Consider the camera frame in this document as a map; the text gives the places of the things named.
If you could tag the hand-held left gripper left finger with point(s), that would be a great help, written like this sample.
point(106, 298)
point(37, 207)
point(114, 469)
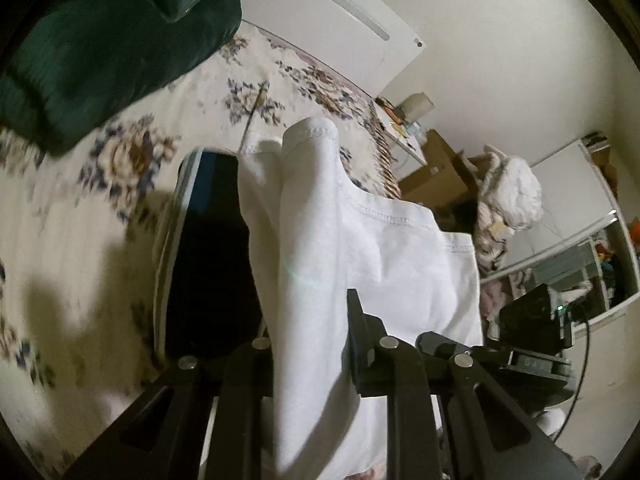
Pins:
point(247, 365)

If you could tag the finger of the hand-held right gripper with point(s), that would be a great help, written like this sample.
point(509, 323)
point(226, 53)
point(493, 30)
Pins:
point(480, 352)

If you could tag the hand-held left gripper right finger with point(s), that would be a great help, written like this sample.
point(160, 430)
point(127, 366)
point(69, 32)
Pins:
point(361, 345)

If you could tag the white t-shirt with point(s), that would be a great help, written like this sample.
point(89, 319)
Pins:
point(375, 240)

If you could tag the white wardrobe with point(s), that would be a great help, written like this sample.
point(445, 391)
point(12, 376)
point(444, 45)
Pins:
point(565, 200)

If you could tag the large cardboard box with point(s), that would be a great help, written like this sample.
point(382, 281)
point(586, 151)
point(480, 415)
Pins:
point(440, 170)

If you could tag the brown checkered bed sheet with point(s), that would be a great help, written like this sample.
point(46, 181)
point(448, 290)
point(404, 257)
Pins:
point(385, 160)

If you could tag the bed with floral sheet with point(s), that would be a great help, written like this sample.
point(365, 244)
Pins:
point(75, 260)

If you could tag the white nightstand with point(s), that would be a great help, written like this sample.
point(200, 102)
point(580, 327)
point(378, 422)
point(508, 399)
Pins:
point(407, 147)

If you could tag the thin yellow stick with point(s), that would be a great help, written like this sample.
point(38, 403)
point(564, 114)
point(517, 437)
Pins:
point(254, 112)

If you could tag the white headboard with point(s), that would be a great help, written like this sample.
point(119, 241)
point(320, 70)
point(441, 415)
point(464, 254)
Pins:
point(350, 45)

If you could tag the dark green blanket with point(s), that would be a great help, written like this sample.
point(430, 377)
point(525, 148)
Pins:
point(100, 60)

